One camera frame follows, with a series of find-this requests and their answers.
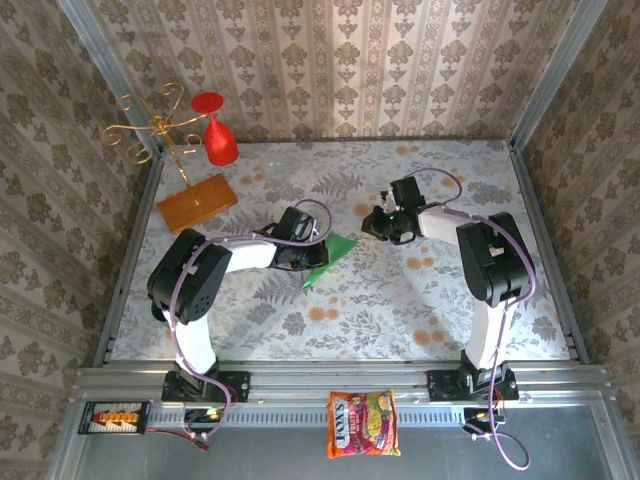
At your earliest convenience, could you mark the green paper sheet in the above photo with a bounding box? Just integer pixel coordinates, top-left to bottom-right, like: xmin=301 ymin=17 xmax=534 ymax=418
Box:
xmin=301 ymin=232 xmax=359 ymax=292

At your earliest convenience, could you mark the floral table mat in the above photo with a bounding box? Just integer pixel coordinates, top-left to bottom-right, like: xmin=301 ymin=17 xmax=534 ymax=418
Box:
xmin=110 ymin=139 xmax=572 ymax=362

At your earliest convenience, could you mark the red wine glass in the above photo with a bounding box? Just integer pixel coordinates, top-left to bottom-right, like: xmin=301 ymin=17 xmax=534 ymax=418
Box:
xmin=190 ymin=91 xmax=240 ymax=167

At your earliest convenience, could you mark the orange candy bag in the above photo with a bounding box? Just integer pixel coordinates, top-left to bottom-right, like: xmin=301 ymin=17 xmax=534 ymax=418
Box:
xmin=326 ymin=389 xmax=403 ymax=460

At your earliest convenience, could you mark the small connector board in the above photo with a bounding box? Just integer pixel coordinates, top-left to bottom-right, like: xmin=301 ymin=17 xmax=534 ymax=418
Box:
xmin=462 ymin=407 xmax=507 ymax=442
xmin=183 ymin=407 xmax=225 ymax=424

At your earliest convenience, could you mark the gold wire stand wooden base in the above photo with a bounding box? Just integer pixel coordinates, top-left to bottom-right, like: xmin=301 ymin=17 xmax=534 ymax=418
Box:
xmin=101 ymin=82 xmax=239 ymax=235

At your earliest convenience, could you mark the aluminium frame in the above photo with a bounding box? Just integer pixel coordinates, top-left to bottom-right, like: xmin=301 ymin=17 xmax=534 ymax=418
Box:
xmin=47 ymin=0 xmax=640 ymax=480

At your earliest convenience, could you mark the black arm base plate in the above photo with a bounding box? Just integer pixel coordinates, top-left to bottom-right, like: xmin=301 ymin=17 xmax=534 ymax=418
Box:
xmin=161 ymin=369 xmax=252 ymax=404
xmin=426 ymin=368 xmax=520 ymax=402

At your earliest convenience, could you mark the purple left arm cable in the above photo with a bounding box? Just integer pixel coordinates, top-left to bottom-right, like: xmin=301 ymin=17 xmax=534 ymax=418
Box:
xmin=168 ymin=199 xmax=334 ymax=451

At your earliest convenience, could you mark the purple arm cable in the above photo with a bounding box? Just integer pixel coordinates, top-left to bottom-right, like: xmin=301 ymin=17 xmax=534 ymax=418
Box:
xmin=168 ymin=199 xmax=334 ymax=451
xmin=404 ymin=168 xmax=539 ymax=472

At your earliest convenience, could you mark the slotted grey cable duct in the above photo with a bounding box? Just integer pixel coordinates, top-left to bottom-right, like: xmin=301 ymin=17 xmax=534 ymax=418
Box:
xmin=149 ymin=409 xmax=469 ymax=427

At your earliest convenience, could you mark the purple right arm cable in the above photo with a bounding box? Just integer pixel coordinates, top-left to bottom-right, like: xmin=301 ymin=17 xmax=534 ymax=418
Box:
xmin=404 ymin=168 xmax=539 ymax=472

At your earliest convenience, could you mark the red and black wire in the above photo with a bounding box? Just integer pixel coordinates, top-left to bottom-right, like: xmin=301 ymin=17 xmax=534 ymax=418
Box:
xmin=144 ymin=427 xmax=211 ymax=454

